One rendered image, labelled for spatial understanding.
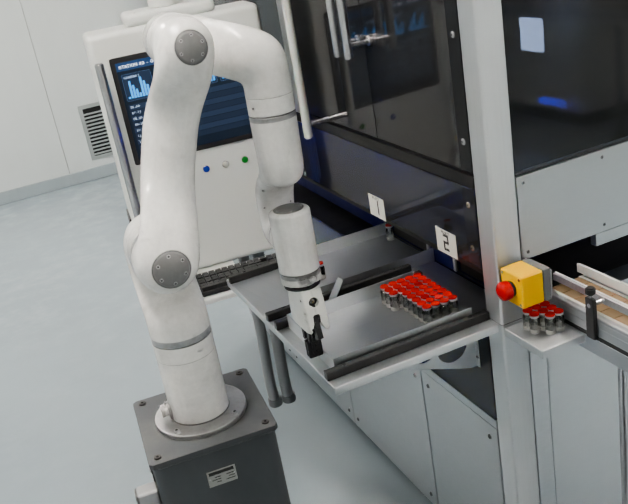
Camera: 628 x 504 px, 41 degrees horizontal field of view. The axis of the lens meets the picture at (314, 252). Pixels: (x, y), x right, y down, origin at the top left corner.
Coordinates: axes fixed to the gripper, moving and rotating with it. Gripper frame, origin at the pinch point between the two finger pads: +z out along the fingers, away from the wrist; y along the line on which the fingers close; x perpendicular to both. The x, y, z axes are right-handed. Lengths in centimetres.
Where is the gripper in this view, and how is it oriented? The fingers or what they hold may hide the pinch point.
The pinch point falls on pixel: (313, 347)
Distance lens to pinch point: 179.4
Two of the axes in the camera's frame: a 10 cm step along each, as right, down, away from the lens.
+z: 1.6, 9.1, 3.8
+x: -9.0, 2.9, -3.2
